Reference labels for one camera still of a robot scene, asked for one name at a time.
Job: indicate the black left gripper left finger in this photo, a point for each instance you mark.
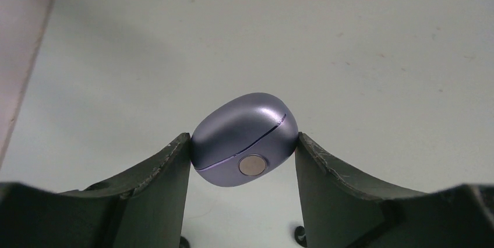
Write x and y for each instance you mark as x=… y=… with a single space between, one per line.
x=142 y=206

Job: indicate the purple earbud charging case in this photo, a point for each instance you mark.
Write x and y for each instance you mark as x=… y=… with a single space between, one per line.
x=243 y=140

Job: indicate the small black table screw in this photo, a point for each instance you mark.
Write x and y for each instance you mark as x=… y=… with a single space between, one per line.
x=300 y=236

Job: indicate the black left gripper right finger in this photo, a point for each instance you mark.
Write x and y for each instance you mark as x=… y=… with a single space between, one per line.
x=343 y=206

